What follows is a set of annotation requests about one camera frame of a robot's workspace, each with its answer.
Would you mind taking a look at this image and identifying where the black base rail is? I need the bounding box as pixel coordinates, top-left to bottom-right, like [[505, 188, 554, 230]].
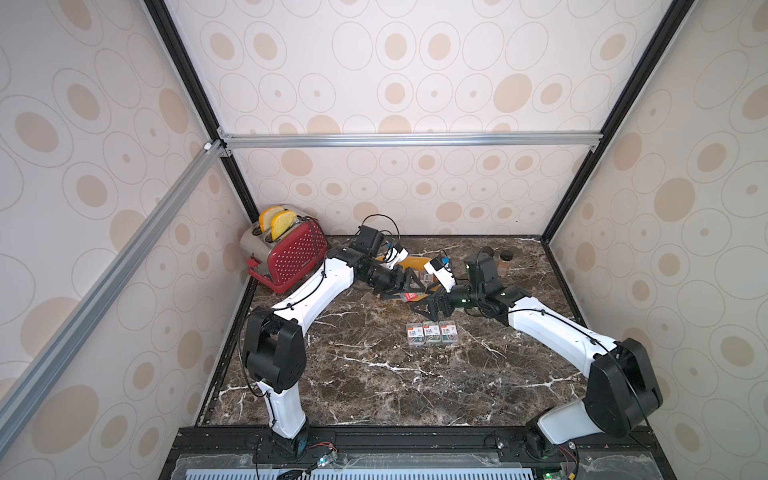
[[160, 426, 675, 479]]

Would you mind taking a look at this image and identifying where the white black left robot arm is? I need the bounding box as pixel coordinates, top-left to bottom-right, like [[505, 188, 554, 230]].
[[241, 246, 428, 450]]

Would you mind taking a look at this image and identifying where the yellow plastic storage tray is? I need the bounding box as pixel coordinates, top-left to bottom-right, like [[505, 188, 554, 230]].
[[374, 257, 440, 302]]

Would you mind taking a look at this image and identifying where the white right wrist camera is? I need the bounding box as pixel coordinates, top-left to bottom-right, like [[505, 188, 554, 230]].
[[424, 251, 502, 296]]

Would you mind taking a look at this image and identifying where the diagonal aluminium frame bar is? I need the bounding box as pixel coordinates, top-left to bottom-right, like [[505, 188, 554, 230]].
[[1, 139, 225, 455]]

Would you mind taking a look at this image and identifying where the yellow toast slice left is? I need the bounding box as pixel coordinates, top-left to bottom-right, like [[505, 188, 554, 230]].
[[259, 205, 285, 233]]

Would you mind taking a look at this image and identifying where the yellow toast slice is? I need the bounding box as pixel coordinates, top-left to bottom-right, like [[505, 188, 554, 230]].
[[259, 205, 285, 233], [270, 210, 297, 241]]

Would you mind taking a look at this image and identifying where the red polka dot toaster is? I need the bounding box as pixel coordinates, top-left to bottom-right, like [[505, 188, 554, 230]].
[[240, 205, 328, 294]]

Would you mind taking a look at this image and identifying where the yellow toast slice right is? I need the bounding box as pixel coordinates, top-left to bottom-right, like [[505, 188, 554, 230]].
[[270, 210, 297, 241]]

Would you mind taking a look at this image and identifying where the horizontal aluminium frame bar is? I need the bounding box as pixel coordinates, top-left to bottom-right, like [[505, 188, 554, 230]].
[[205, 131, 603, 150]]

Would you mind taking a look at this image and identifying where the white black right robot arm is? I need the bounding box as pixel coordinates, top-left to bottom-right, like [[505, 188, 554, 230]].
[[412, 286, 663, 457]]

